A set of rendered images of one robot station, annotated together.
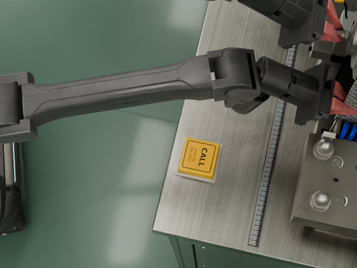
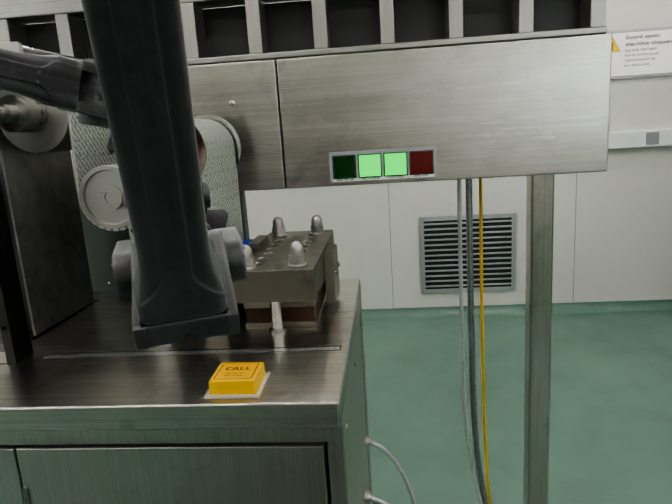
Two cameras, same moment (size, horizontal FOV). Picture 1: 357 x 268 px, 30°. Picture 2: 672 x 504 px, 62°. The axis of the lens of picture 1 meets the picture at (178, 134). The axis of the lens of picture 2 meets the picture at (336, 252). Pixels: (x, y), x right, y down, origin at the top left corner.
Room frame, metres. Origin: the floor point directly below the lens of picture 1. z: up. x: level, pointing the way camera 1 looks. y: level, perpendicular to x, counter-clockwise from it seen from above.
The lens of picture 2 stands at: (0.42, 0.78, 1.27)
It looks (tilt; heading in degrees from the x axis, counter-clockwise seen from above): 12 degrees down; 255
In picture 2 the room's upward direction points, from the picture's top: 4 degrees counter-clockwise
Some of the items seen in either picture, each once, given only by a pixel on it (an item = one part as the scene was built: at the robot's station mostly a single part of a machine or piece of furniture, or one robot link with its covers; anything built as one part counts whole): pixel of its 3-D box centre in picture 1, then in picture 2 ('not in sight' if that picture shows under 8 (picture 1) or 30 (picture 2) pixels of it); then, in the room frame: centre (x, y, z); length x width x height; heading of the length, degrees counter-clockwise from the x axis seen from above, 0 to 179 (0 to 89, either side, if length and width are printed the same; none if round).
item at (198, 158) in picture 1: (198, 158); (237, 378); (0.37, -0.03, 0.91); 0.07 x 0.07 x 0.02; 69
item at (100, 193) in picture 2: not in sight; (138, 189); (0.50, -0.47, 1.18); 0.26 x 0.12 x 0.12; 69
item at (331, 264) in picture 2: not in sight; (333, 273); (0.11, -0.38, 0.97); 0.10 x 0.03 x 0.11; 69
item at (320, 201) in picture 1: (321, 199); (296, 252); (0.22, -0.23, 1.05); 0.04 x 0.04 x 0.04
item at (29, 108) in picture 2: not in sight; (21, 114); (0.67, -0.38, 1.34); 0.06 x 0.06 x 0.06; 69
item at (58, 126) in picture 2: not in sight; (68, 115); (0.62, -0.52, 1.34); 0.25 x 0.14 x 0.14; 69
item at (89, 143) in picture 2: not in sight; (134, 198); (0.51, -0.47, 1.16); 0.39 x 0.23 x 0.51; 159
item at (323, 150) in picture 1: (324, 147); (245, 256); (0.31, -0.26, 1.05); 0.04 x 0.04 x 0.04
